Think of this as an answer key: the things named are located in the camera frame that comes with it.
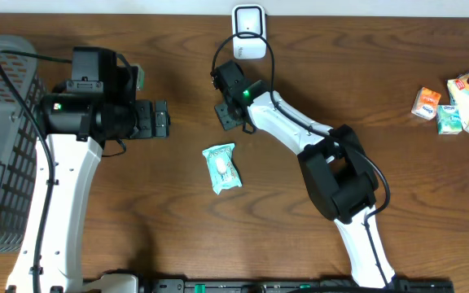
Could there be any small orange tissue pack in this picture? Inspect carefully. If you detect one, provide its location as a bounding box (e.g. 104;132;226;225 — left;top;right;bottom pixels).
411;87;441;120

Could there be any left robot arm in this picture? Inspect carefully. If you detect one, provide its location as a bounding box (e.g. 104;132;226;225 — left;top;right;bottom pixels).
6;46;170;292

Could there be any green Zappy wipes pack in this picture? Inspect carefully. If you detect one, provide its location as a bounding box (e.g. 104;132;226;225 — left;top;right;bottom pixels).
202;143;243;195

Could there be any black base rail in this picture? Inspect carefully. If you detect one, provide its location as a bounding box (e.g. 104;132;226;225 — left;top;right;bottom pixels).
83;277;456;293

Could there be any small teal tissue pack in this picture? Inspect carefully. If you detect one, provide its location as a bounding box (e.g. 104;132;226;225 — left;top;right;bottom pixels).
436;105;462;134

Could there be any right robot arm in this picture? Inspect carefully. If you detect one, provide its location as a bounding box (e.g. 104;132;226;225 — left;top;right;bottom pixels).
211;61;396;289

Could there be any white barcode scanner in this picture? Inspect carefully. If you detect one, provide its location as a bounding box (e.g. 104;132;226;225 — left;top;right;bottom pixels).
231;4;266;59

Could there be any grey plastic mesh basket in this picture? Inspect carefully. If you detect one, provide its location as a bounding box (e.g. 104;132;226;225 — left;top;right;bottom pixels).
0;35;46;253

